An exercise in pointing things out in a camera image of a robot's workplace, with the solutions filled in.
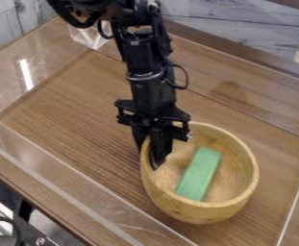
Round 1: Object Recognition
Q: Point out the black table leg bracket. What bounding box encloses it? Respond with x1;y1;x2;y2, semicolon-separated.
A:
0;204;57;246

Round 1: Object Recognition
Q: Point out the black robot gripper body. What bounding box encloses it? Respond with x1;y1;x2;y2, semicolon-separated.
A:
114;75;189;141

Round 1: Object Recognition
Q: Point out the black cable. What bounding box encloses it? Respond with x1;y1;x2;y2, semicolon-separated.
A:
46;0;110;30

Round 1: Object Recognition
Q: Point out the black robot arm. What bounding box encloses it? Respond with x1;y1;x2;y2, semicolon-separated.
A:
46;0;189;168

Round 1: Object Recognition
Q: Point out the green rectangular block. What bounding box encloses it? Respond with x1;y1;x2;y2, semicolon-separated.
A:
174;147;221;201

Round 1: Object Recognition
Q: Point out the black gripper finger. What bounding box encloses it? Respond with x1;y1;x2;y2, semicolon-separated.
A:
130;126;148;151
149;128;173;169

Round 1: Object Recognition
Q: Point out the brown wooden bowl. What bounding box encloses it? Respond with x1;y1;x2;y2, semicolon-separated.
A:
140;122;259;225

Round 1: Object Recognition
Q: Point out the clear acrylic corner bracket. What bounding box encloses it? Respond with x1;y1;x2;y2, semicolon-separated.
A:
68;25;108;50

